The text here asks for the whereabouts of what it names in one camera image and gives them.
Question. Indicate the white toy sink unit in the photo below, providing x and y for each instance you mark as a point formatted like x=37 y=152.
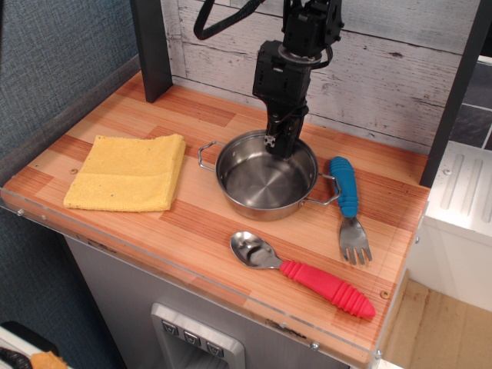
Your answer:
x=452 y=250

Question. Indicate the blue handled fork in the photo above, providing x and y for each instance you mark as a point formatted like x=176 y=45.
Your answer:
x=352 y=238

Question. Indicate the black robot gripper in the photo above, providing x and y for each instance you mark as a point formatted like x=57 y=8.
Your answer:
x=282 y=84

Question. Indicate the red handled spoon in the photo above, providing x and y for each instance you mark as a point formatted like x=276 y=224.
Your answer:
x=256 y=253

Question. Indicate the grey toy dispenser panel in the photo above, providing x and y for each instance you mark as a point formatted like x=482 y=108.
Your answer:
x=187 y=343

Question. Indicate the stainless steel pot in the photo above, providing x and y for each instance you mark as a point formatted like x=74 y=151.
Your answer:
x=259 y=185

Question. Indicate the dark left shelf post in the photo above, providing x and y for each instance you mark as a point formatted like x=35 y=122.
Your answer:
x=152 y=47

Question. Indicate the dark right shelf post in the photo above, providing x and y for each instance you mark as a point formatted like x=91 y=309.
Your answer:
x=475 y=42

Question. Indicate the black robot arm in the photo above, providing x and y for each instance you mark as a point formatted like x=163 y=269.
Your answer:
x=310 y=28

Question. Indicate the orange and black object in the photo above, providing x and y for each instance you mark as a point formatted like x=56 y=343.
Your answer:
x=21 y=347

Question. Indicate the dark shelf post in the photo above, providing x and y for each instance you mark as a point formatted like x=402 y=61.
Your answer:
x=475 y=42
x=152 y=47

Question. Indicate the yellow folded cloth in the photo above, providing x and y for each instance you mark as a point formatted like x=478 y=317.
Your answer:
x=128 y=174

